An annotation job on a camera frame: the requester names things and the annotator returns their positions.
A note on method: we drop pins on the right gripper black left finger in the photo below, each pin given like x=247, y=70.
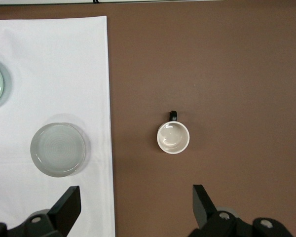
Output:
x=64, y=212

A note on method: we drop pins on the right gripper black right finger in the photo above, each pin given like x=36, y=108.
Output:
x=202, y=209

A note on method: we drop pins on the gray plate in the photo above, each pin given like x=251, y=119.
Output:
x=59, y=148

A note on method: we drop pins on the white cloth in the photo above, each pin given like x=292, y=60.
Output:
x=51, y=61

